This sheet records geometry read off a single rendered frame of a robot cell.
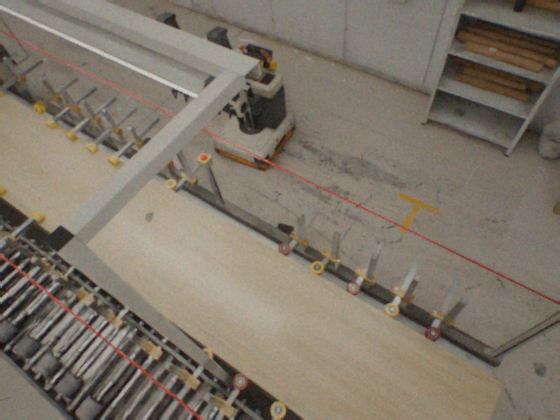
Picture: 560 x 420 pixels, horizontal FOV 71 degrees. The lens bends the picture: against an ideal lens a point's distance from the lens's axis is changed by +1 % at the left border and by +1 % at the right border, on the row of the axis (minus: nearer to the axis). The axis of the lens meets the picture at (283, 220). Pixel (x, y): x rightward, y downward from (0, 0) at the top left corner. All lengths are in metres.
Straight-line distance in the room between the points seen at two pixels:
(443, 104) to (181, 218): 3.00
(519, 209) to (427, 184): 0.82
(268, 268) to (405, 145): 2.33
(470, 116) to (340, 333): 2.91
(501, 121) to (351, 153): 1.51
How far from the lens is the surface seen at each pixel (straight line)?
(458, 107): 4.60
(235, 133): 4.05
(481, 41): 4.01
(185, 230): 2.74
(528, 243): 3.99
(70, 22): 1.73
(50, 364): 2.83
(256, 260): 2.52
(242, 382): 2.31
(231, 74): 1.14
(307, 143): 4.24
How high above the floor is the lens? 3.16
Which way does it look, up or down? 59 degrees down
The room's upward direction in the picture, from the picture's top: 9 degrees counter-clockwise
